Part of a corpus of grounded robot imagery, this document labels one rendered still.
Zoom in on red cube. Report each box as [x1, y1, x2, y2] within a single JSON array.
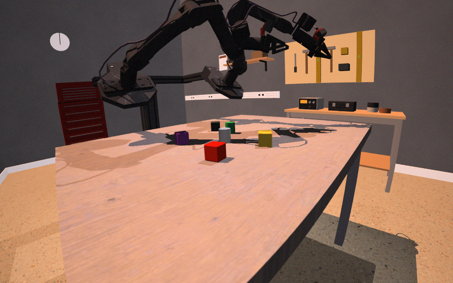
[[204, 141, 227, 162]]

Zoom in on green cylinder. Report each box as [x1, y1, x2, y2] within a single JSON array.
[[225, 122, 235, 134]]

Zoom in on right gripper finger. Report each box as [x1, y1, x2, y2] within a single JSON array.
[[272, 40, 289, 54], [265, 34, 285, 51]]

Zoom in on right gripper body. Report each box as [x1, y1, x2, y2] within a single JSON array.
[[249, 22, 273, 53]]

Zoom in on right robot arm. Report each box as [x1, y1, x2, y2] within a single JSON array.
[[101, 0, 251, 94]]

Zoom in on yellow block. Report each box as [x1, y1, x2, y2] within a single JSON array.
[[258, 130, 272, 147]]

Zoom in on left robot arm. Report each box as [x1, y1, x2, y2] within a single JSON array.
[[211, 0, 327, 88]]

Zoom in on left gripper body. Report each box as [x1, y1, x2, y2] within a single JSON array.
[[301, 28, 325, 58]]

